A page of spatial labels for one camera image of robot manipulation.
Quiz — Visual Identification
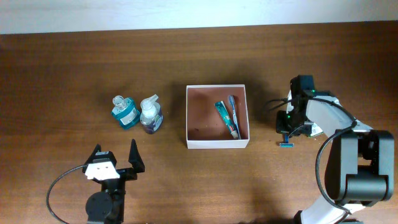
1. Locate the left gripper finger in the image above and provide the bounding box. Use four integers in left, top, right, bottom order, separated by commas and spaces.
85, 144, 101, 165
128, 139, 145, 173

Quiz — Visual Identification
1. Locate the blue disposable razor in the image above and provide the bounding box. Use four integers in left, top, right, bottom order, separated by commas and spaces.
279, 133, 294, 148

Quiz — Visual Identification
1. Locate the green white soap packet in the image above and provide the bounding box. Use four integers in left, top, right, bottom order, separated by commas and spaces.
308, 123, 323, 138

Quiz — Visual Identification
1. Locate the purple foam soap pump bottle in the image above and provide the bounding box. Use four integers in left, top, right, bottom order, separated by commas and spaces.
140, 94, 164, 134

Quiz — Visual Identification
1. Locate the blue white toothbrush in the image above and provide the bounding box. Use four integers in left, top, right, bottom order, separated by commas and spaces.
228, 95, 241, 139

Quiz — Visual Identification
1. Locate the teal toothpaste tube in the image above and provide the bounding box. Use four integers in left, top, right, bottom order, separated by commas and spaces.
215, 101, 239, 139

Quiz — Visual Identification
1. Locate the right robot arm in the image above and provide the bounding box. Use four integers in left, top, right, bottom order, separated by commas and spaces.
276, 75, 394, 224

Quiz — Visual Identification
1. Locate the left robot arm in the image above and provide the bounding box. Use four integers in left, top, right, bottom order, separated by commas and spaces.
83, 139, 145, 224

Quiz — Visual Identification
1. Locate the teal mouthwash bottle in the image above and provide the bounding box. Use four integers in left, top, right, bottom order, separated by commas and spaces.
111, 95, 141, 129

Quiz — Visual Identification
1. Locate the white box pink interior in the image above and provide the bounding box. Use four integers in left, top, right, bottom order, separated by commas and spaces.
185, 84, 250, 149

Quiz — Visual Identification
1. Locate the left black cable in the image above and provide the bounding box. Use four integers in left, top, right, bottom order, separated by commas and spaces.
45, 164, 86, 224

